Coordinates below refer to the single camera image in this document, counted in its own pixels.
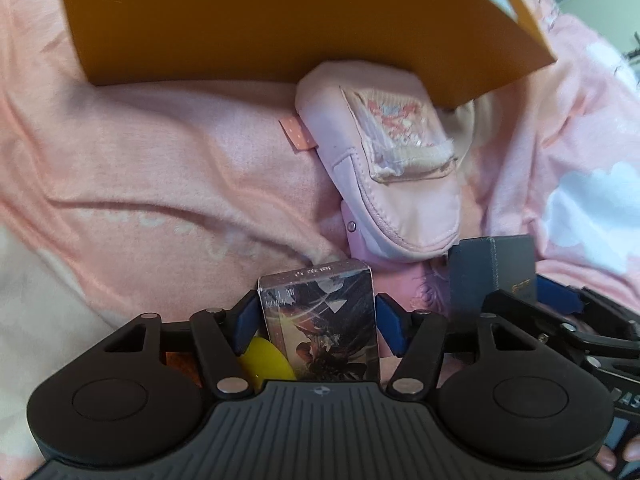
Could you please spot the orange fuzzy object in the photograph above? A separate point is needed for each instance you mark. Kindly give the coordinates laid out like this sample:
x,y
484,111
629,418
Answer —
x,y
182,370

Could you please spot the person's right hand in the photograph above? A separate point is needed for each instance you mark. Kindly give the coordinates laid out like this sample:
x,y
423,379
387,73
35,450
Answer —
x,y
609,459

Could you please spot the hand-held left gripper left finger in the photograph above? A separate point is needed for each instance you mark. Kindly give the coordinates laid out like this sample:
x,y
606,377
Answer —
x,y
245,322

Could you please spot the pink cloud-print blanket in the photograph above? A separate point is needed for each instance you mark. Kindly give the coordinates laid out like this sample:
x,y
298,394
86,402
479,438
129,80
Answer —
x,y
150,160

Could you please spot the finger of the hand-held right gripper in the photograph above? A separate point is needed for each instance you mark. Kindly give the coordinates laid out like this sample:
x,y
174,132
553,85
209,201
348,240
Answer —
x,y
565,330
560,295

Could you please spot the yellow plastic object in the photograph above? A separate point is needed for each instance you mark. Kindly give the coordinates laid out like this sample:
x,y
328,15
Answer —
x,y
267,365

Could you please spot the small printed card box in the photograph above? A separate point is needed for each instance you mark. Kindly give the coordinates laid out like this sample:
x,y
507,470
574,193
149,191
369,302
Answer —
x,y
310,320

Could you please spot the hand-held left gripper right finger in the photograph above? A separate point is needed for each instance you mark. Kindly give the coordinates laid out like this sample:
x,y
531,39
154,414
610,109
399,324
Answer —
x,y
392,325

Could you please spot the pink fabric pouch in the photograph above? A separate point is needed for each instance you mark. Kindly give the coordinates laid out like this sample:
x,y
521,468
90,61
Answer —
x,y
400,185

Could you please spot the dark grey box gold print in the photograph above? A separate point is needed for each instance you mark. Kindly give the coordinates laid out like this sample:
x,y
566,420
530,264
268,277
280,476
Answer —
x,y
470,275

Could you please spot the orange cardboard box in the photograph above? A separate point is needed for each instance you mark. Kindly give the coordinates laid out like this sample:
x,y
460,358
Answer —
x,y
250,25

